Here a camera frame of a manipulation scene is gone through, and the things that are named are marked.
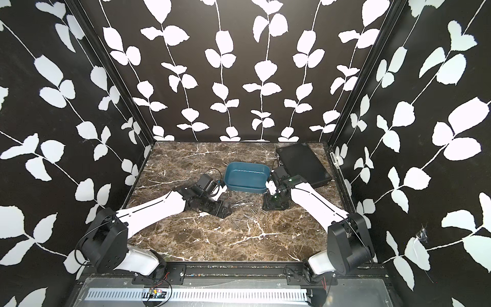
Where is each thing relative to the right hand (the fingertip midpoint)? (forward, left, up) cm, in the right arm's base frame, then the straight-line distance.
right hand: (265, 203), depth 84 cm
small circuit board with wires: (-33, +42, -9) cm, 54 cm away
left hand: (-1, +18, -1) cm, 18 cm away
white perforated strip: (-33, +26, -9) cm, 43 cm away
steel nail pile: (+1, +6, -9) cm, 12 cm away
